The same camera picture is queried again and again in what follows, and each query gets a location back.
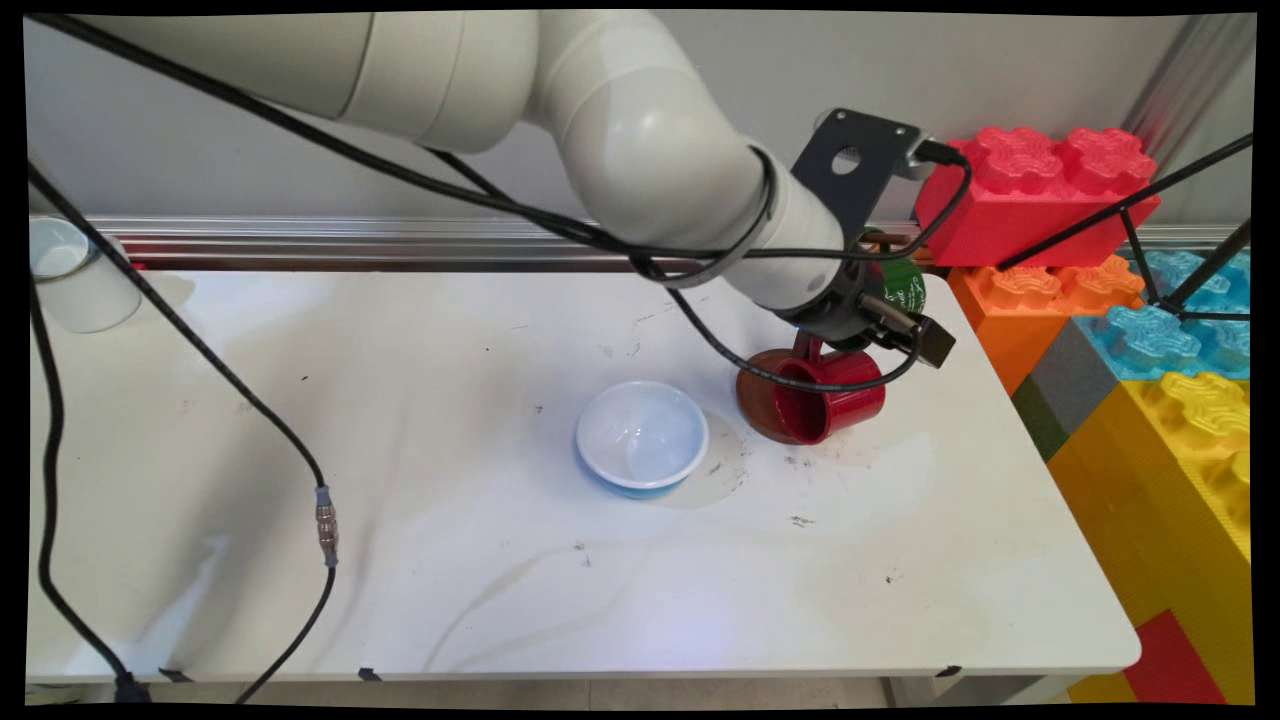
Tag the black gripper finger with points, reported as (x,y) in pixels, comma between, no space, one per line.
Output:
(925,340)

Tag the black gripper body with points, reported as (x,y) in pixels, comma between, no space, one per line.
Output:
(838,308)

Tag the green ceramic mug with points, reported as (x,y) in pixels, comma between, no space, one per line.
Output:
(905,285)

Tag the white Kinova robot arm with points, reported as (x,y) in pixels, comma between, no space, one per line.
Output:
(620,120)

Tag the orange studded toy block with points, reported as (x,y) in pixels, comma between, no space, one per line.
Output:
(1005,330)

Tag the red ceramic mug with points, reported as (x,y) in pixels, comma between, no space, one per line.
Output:
(845,395)

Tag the brown wooden mug tree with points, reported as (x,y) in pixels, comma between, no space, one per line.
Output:
(758,405)

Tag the dark green toy block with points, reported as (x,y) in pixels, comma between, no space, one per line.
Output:
(1040,420)

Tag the large red studded block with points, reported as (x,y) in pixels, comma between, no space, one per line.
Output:
(1030,210)

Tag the light blue studded block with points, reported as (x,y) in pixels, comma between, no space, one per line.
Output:
(1140,335)

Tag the white and blue bowl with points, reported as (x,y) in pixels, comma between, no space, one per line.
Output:
(640,435)

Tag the large yellow studded block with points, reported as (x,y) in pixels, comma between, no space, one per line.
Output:
(1160,520)

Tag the vertical aluminium profile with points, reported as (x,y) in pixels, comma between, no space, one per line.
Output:
(1190,80)

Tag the small red toy block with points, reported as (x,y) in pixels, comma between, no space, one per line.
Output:
(1175,665)

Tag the white paper cup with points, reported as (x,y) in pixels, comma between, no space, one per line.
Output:
(85,295)

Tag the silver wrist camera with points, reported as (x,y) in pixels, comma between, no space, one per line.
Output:
(915,158)

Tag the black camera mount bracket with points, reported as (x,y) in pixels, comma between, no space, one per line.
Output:
(860,135)

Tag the aluminium table rail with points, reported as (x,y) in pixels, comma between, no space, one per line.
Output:
(350,240)

